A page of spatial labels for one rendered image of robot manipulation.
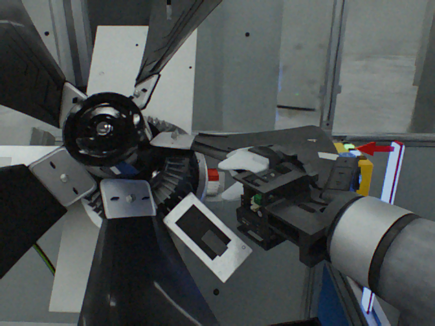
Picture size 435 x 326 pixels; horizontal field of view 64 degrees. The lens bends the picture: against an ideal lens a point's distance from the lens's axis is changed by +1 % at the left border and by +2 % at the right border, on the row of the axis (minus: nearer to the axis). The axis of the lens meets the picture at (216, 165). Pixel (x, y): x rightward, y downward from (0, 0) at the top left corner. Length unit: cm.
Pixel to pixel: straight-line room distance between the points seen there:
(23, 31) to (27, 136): 23
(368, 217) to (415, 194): 122
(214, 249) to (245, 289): 104
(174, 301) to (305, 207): 26
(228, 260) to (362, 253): 33
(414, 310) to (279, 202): 14
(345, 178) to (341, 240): 10
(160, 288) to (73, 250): 32
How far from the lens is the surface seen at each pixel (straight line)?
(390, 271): 30
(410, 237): 30
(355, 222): 31
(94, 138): 53
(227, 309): 171
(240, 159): 44
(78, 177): 60
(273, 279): 161
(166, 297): 53
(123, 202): 54
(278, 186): 35
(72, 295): 79
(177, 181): 65
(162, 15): 73
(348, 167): 43
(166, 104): 85
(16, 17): 72
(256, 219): 38
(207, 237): 60
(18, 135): 83
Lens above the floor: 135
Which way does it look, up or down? 21 degrees down
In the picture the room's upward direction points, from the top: straight up
